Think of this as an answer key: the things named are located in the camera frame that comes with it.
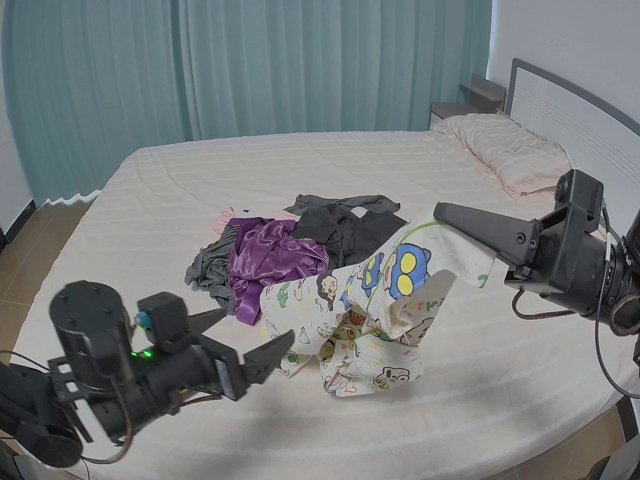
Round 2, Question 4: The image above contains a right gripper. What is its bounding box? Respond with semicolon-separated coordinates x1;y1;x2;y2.
433;201;610;317

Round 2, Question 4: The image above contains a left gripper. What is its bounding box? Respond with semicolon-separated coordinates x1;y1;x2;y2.
97;307;297;444

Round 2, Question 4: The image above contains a white printed pyjama top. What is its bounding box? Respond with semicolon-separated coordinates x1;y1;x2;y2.
259;219;497;399

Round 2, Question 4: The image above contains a bed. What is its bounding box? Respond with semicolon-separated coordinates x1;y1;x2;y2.
11;58;640;480

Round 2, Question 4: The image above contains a dark grey garment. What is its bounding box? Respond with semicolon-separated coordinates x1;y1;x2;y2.
184;228;238;316

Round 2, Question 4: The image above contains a pale pink pillow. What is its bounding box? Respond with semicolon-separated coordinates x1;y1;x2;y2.
431;113;577;200

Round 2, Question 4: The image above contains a purple satin garment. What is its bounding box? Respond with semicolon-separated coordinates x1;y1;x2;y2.
227;216;329;327

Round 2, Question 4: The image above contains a pink garment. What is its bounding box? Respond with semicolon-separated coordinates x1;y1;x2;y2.
211;208;298;236

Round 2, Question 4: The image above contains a grey bedside table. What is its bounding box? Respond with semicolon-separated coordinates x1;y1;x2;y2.
429;74;507;131

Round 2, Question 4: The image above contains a black garment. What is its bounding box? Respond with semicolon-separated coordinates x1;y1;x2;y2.
285;194;410;273

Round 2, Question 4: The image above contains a blue-green curtain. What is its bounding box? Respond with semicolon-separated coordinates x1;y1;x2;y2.
0;0;495;204

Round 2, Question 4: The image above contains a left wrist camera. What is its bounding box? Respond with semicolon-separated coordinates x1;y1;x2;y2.
134;292;196;356

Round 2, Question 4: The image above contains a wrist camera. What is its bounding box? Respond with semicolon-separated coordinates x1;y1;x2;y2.
542;169;606;241
134;292;196;356

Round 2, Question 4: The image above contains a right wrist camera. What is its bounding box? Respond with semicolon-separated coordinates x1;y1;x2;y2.
542;169;606;241

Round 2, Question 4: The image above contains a black cable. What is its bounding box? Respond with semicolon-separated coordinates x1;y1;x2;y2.
594;313;640;400
511;288;601;320

